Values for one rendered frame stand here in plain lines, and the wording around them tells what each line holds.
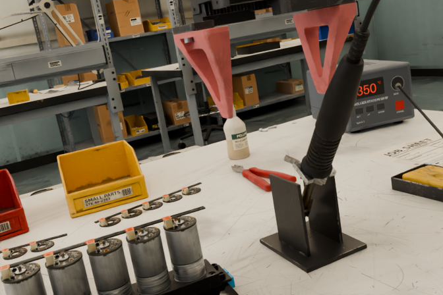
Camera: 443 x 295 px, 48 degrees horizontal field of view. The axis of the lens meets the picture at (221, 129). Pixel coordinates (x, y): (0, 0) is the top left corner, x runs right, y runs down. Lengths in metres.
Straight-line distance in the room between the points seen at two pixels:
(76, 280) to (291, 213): 0.18
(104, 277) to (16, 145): 4.43
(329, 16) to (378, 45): 6.17
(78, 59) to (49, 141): 2.24
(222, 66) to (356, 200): 0.23
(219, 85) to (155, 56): 4.63
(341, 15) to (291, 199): 0.15
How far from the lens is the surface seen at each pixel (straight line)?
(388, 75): 0.80
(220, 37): 0.36
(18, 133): 4.76
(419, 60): 6.19
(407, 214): 0.50
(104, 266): 0.36
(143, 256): 0.36
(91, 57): 2.66
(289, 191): 0.41
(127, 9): 4.53
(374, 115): 0.80
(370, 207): 0.52
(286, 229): 0.44
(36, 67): 2.62
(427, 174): 0.55
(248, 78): 4.99
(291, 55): 3.26
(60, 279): 0.36
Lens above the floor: 0.95
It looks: 12 degrees down
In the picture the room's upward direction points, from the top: 10 degrees counter-clockwise
